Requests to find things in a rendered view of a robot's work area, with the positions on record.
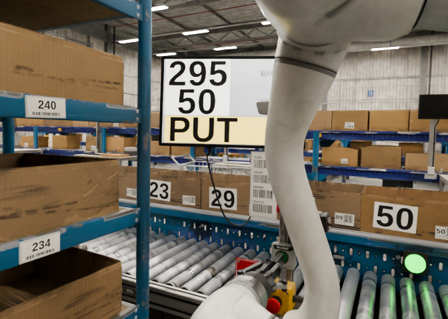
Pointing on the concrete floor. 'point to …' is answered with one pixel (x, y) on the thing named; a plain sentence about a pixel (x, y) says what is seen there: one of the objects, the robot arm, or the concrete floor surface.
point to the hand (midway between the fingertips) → (277, 262)
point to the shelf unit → (89, 109)
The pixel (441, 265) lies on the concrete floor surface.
